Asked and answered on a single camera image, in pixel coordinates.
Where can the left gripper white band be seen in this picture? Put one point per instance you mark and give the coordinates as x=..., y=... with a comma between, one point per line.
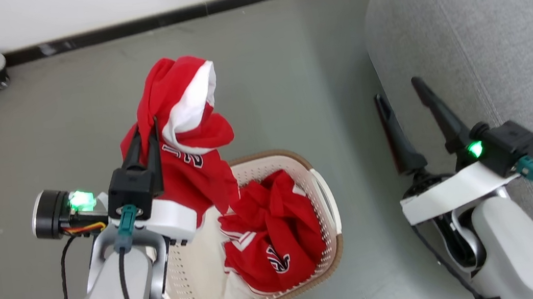
x=173, y=221

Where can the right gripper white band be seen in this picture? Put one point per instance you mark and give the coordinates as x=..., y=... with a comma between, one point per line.
x=457, y=191

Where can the red white jersey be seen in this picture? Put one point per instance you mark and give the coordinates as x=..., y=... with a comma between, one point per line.
x=192, y=174

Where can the red jersey with striped trim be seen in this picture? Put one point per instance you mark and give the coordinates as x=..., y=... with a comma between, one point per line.
x=278, y=235

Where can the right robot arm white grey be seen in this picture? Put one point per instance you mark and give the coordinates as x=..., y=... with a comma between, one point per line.
x=516, y=250

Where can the cream perforated laundry basket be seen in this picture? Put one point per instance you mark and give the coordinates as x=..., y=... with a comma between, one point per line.
x=196, y=282

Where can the grey fabric sofa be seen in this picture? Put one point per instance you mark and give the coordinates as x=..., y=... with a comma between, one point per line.
x=497, y=26

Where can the black baseboard strip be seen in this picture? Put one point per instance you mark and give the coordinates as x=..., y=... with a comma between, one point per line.
x=207, y=9

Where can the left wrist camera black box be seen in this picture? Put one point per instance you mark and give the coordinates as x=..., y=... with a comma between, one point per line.
x=130, y=190

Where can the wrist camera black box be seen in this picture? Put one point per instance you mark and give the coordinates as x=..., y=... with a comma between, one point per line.
x=130, y=190
x=508, y=146

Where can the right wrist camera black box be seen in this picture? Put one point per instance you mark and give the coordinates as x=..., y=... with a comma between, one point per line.
x=508, y=146

